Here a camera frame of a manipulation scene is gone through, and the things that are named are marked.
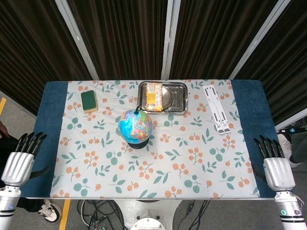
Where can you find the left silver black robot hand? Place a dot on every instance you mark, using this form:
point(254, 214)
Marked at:
point(18, 165)

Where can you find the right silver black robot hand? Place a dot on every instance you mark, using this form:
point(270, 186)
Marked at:
point(279, 171)

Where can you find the small blue world globe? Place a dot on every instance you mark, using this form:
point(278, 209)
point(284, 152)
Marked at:
point(134, 127)

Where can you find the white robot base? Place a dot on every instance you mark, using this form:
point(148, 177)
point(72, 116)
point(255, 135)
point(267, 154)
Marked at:
point(148, 213)

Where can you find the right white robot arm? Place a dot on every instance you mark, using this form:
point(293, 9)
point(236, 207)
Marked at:
point(291, 210)

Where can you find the white grey sneaker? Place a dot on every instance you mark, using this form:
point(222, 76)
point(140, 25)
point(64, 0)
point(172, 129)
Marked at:
point(286, 146)

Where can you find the white black sneaker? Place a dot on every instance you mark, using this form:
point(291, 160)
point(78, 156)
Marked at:
point(49, 212)

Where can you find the blue table cover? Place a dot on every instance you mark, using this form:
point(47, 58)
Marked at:
point(50, 115)

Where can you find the white folded laptop stand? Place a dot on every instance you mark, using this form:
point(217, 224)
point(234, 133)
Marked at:
point(217, 107)

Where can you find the green yellow sponge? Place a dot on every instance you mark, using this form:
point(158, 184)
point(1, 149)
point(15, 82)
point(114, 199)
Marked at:
point(89, 100)

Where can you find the dark brown curtain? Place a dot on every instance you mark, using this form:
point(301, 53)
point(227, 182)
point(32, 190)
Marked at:
point(31, 48)
point(120, 36)
point(211, 36)
point(287, 60)

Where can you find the floral white tablecloth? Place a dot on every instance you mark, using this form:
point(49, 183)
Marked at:
point(168, 155)

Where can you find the rectangular stainless steel tray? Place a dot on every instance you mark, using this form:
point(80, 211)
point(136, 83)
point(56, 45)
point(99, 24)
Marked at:
point(178, 98)

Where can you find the round metal dish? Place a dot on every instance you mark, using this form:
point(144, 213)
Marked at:
point(167, 97)

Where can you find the orange snack box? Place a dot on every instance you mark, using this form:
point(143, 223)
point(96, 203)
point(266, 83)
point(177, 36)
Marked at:
point(153, 98)

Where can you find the white metal frame post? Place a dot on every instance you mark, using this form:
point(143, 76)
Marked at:
point(76, 38)
point(169, 36)
point(291, 122)
point(259, 38)

